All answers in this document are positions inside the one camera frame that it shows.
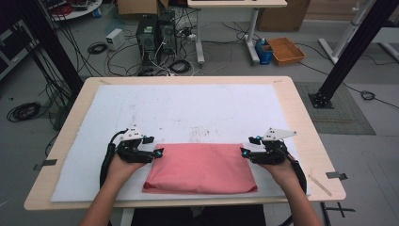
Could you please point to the pink tank top red trim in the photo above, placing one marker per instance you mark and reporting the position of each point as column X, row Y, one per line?
column 200, row 168

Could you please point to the thin wooden stick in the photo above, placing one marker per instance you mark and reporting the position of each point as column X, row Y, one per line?
column 320, row 185

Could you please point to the black computer tower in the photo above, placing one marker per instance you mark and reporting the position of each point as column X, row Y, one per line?
column 167, row 33
column 146, row 37

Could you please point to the blue box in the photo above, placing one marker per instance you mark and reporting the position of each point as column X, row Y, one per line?
column 264, row 51

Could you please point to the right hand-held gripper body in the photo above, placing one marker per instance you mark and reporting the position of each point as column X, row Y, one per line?
column 272, row 150

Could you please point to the cardboard box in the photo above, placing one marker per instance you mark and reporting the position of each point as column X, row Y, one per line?
column 138, row 6
column 282, row 15

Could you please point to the person's left hand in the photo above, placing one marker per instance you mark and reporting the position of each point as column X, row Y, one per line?
column 124, row 171

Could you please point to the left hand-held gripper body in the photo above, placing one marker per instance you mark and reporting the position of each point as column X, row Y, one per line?
column 131, row 150

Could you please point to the white foam mat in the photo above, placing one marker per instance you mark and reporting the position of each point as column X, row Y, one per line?
column 188, row 109

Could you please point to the black aluminium frame post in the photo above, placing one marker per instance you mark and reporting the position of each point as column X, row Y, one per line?
column 47, row 40
column 357, row 44

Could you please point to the round white table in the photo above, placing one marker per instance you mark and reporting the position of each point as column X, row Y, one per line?
column 78, row 11

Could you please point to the white power supply box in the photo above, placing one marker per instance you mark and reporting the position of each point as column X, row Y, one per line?
column 114, row 39

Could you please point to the grey floor mat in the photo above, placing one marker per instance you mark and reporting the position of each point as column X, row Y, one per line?
column 342, row 116

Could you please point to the person's right hand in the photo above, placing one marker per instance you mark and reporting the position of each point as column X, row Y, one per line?
column 280, row 172

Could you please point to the grey tape strip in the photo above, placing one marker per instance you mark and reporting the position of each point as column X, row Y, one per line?
column 336, row 175
column 47, row 163

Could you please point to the person's dark clothing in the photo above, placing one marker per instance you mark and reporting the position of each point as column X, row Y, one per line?
column 219, row 216

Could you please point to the white metal stand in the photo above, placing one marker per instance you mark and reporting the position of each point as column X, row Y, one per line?
column 345, row 34

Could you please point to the orange plastic basket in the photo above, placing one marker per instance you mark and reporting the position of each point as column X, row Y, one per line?
column 286, row 50

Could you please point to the white desk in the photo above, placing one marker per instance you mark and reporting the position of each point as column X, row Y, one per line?
column 235, row 3

